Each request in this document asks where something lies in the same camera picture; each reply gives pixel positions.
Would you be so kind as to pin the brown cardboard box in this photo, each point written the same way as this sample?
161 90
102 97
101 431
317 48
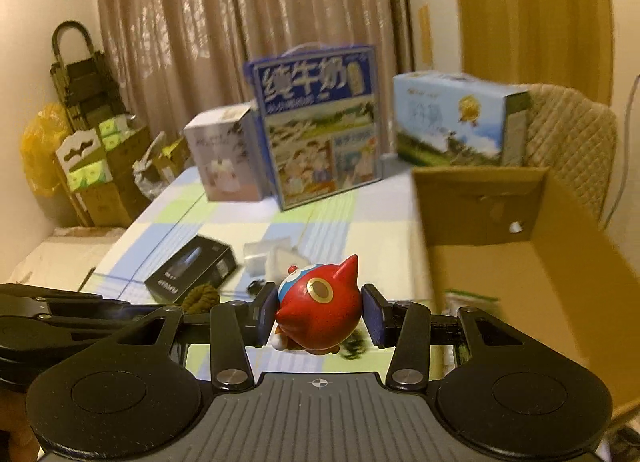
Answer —
550 282

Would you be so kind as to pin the dark blue milk carton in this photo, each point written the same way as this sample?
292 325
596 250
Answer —
315 141

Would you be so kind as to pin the black items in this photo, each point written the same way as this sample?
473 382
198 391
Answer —
190 267

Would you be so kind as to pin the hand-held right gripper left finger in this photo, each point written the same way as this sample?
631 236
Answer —
266 314

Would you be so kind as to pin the light blue milk carton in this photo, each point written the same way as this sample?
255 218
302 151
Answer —
440 116

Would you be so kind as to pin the stack of green boxes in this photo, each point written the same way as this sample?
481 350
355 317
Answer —
110 176

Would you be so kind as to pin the colourful snack packet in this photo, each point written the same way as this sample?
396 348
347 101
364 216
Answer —
315 312

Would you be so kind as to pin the crumpled plastic bag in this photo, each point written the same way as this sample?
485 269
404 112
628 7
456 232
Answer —
147 166

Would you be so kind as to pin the yellow wall strip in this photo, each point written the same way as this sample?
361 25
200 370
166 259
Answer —
423 26

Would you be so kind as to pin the quilted beige chair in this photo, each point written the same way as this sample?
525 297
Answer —
565 141

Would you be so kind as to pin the folding hand cart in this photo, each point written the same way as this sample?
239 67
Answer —
85 81

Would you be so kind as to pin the green white packet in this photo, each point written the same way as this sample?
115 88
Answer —
470 298

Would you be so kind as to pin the yellow plastic bag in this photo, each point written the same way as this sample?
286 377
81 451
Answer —
40 151

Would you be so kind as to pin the clear plastic packet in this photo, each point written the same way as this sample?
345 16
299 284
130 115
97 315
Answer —
275 259

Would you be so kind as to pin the beige curtain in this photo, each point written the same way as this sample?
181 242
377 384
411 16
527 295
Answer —
200 16

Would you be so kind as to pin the white appliance box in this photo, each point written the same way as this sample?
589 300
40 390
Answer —
220 156

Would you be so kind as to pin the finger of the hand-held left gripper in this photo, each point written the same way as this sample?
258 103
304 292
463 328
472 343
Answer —
75 329

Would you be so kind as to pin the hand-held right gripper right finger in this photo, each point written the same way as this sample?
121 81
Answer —
372 314

